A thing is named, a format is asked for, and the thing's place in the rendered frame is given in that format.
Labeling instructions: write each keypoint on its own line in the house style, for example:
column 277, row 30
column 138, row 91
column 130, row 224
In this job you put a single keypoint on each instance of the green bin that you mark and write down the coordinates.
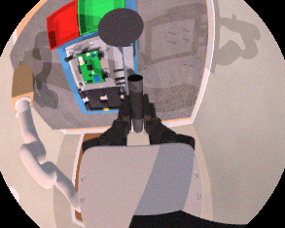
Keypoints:
column 91, row 11

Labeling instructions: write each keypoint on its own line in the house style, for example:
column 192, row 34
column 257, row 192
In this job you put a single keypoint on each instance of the red bin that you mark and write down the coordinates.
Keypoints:
column 63, row 25

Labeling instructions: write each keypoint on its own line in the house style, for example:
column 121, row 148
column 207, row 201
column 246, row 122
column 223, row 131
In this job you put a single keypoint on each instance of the green circuit board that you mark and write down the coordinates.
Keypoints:
column 90, row 66

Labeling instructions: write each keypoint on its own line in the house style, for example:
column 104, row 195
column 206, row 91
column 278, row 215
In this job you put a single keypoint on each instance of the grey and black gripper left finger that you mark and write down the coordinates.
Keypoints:
column 114, row 136

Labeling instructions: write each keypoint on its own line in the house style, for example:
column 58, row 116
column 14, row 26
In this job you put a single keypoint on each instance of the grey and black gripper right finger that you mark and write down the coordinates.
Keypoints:
column 158, row 132

